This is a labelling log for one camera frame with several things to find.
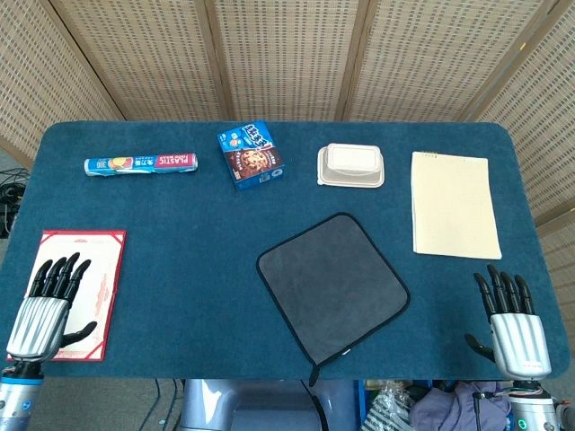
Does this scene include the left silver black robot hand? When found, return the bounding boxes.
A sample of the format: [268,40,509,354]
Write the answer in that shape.
[5,251,98,364]

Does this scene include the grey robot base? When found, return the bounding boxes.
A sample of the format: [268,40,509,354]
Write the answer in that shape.
[179,379,360,431]

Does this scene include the black cable bundle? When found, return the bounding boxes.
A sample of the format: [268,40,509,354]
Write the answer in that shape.
[0,168,31,240]

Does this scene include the blue table mat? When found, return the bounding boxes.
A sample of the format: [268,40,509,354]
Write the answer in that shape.
[0,119,571,382]

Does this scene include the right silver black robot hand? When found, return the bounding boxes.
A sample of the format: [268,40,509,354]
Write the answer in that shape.
[464,263,553,383]

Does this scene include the red certificate folder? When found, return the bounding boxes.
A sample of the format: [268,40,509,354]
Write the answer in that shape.
[5,229,128,363]

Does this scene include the grey and green cloth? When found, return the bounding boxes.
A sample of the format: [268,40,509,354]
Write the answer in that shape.
[255,211,412,389]

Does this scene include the beige lidded food container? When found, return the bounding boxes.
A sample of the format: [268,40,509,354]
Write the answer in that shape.
[316,143,386,189]

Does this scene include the plastic wrap roll box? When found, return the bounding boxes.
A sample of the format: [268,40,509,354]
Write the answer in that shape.
[83,152,199,179]

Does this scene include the woven bamboo folding screen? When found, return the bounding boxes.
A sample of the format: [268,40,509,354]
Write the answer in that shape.
[0,0,575,324]

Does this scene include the purple cloth bundle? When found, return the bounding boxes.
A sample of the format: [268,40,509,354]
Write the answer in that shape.
[411,381,513,431]

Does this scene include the thin blue floor cable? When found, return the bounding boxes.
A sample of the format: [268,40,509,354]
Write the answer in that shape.
[146,379,185,431]

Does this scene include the black cable on base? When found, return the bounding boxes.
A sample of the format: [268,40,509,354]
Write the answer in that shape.
[298,379,330,431]

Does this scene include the blue cookie box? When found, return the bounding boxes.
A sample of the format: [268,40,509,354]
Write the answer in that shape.
[217,119,286,192]

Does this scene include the pale yellow notepad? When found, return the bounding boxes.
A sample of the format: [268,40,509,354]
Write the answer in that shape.
[411,151,503,260]

